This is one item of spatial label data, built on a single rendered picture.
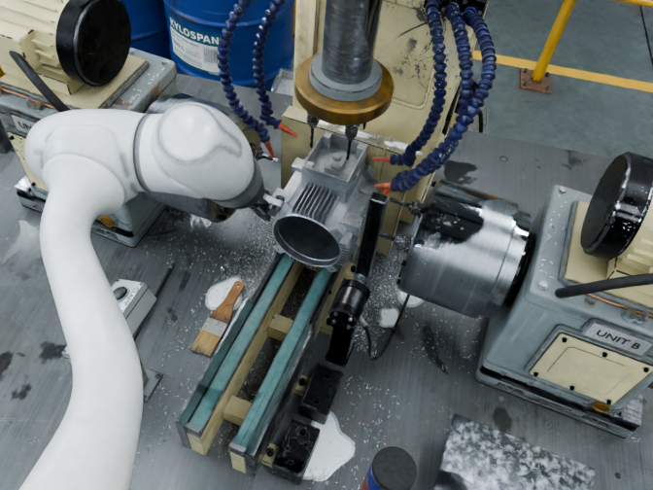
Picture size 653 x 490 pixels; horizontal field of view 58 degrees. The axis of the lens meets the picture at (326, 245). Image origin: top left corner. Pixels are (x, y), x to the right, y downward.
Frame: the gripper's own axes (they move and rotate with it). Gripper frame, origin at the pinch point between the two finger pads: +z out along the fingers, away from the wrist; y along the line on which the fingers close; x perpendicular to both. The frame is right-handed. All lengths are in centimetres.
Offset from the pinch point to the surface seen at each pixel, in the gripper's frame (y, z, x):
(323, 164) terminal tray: -3.8, 14.8, -14.9
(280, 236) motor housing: 0.6, 20.7, 1.8
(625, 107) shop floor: -103, 221, -148
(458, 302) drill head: -39.2, 14.2, 2.6
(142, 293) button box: 15.1, -1.4, 22.2
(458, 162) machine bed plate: -29, 66, -41
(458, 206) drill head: -32.8, 8.6, -14.2
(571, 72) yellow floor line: -71, 230, -164
